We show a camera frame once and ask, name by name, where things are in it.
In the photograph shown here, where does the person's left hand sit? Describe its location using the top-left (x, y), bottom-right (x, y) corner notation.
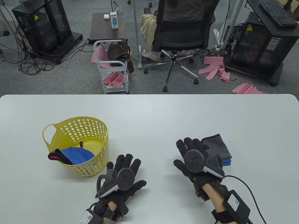
top-left (96, 154), bottom-right (147, 206)

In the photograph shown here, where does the person's right hand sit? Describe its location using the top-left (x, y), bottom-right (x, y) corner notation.
top-left (174, 137), bottom-right (231, 195)

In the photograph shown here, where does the grey VR controller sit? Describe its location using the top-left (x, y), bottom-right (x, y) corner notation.
top-left (96, 168), bottom-right (135, 198)
top-left (184, 149), bottom-right (225, 179)

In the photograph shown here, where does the green hand towel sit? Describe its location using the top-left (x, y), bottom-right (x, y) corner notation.
top-left (201, 134), bottom-right (233, 161)

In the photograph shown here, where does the pink hand towel black trim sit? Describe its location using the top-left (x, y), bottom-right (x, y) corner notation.
top-left (48, 149), bottom-right (70, 164)

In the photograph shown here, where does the person's right forearm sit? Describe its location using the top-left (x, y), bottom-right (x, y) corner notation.
top-left (202, 183), bottom-right (226, 224)

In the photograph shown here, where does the person's left forearm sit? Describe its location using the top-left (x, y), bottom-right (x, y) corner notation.
top-left (104, 202), bottom-right (118, 224)

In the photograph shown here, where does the yellow perforated plastic basket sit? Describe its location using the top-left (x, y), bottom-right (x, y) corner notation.
top-left (42, 117), bottom-right (109, 177)

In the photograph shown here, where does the black wrist smart band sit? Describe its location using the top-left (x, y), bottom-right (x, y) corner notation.
top-left (99, 204), bottom-right (115, 220)

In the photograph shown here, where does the black wrist sensor box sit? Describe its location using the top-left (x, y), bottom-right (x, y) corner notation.
top-left (211, 190), bottom-right (251, 224)
top-left (77, 210), bottom-right (104, 224)

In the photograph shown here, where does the white metal trolley cart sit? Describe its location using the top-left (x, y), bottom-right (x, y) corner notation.
top-left (93, 39), bottom-right (130, 95)

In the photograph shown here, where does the pink paper sheet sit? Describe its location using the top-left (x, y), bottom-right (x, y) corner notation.
top-left (203, 56), bottom-right (224, 68)
top-left (219, 67), bottom-right (231, 83)
top-left (232, 82), bottom-right (267, 95)
top-left (198, 65), bottom-right (222, 81)
top-left (103, 72), bottom-right (125, 86)
top-left (91, 45), bottom-right (117, 69)

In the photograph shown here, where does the black mesh office chair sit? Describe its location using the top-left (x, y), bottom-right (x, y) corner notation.
top-left (143, 0), bottom-right (221, 92)

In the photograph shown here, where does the brown leather bag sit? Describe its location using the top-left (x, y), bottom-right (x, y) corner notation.
top-left (107, 38), bottom-right (135, 73)

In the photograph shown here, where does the dark brown low table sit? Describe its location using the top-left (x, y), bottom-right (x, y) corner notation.
top-left (89, 13), bottom-right (126, 43)

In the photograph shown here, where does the white desk leg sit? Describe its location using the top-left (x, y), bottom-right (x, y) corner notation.
top-left (213, 0), bottom-right (245, 50)

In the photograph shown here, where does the black mesh equipment cabinet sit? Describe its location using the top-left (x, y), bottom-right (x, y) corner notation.
top-left (223, 0), bottom-right (299, 87)
top-left (11, 0), bottom-right (84, 65)

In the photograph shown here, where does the white drink carton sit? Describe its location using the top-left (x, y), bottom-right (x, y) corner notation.
top-left (110, 12), bottom-right (119, 30)

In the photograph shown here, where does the black computer keyboard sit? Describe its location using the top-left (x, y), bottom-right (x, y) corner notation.
top-left (259, 0), bottom-right (299, 28)

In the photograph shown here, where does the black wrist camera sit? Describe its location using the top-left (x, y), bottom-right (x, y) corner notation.
top-left (112, 203), bottom-right (129, 222)
top-left (195, 185), bottom-right (210, 201)

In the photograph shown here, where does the grey metal post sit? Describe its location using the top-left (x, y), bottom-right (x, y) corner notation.
top-left (133, 0), bottom-right (142, 69)

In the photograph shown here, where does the black floor cable tangle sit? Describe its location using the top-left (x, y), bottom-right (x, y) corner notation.
top-left (200, 22), bottom-right (236, 64)
top-left (0, 22), bottom-right (90, 76)

